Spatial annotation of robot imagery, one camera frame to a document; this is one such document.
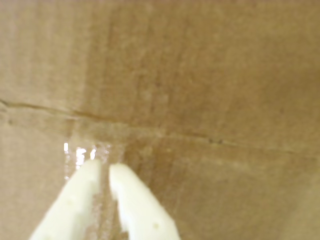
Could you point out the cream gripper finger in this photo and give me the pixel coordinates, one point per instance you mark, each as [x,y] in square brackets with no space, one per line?
[140,207]
[72,205]

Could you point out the brown cardboard sheet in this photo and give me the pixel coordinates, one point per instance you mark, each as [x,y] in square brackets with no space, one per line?
[200,75]

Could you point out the clear packing tape strip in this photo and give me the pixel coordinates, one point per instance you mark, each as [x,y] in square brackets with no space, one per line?
[82,153]

